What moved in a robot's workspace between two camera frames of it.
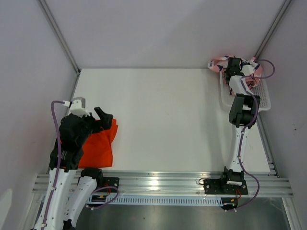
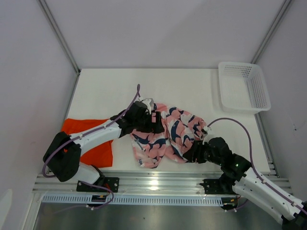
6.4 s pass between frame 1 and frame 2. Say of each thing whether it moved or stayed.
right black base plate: stayed
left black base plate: stayed
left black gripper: moved
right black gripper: moved
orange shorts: stayed
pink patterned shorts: moved
